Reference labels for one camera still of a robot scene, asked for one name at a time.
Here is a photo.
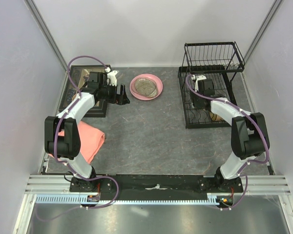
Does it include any black framed display box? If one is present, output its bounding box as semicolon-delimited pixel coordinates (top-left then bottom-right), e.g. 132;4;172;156
58;65;107;118

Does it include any brown patterned bowl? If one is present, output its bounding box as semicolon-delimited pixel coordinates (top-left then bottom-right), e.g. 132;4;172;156
209;112;223;121

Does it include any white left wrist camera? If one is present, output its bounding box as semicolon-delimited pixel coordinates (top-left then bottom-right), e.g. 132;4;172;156
105;67;119;87

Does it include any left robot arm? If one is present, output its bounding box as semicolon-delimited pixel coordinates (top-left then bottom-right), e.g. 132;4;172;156
44;68;130;192

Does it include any black wire dish rack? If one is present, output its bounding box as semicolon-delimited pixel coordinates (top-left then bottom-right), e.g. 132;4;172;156
178;41;245;129

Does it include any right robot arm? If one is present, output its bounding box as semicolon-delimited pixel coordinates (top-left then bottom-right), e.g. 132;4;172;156
185;75;270;192

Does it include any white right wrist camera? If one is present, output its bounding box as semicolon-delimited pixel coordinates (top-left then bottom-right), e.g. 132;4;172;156
191;75;207;92

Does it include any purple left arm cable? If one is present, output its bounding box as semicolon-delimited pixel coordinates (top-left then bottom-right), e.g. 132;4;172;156
35;55;120;221

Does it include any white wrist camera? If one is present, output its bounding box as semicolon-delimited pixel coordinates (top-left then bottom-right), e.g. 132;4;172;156
191;75;207;92
105;67;119;87

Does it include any slotted cable duct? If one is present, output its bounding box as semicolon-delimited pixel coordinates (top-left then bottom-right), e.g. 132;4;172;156
36;192;235;205

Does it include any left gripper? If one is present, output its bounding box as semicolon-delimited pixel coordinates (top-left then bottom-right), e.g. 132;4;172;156
99;81;129;106

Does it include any pink plate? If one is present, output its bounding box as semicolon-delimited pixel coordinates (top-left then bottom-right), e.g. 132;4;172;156
129;74;163;100

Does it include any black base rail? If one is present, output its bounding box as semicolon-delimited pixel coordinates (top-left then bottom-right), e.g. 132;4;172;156
69;175;244;201

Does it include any grey glass plate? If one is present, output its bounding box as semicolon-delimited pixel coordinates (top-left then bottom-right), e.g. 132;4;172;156
134;77;157;98

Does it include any pink cloth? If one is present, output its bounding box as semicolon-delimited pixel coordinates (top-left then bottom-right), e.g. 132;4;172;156
47;121;105;164

